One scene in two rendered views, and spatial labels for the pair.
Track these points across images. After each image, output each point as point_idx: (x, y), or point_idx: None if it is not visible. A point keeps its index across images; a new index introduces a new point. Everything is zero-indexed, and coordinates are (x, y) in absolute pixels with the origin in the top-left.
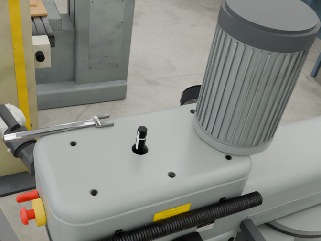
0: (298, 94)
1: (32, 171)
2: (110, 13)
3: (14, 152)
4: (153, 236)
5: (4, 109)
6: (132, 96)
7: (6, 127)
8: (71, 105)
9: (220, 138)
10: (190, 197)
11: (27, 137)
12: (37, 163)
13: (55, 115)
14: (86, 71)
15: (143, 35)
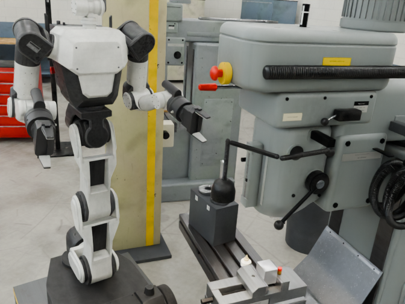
0: None
1: (191, 126)
2: (220, 112)
3: (177, 111)
4: (325, 71)
5: (169, 82)
6: (239, 194)
7: (170, 96)
8: (184, 200)
9: (368, 18)
10: (351, 50)
11: (216, 19)
12: (225, 29)
13: (169, 207)
14: (198, 166)
15: (244, 152)
